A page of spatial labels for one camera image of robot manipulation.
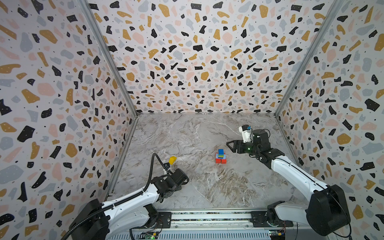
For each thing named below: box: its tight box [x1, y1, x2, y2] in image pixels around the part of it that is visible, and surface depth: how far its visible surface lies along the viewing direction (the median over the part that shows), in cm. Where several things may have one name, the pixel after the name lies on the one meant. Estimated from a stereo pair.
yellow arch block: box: [168, 156, 177, 165], surface depth 97 cm
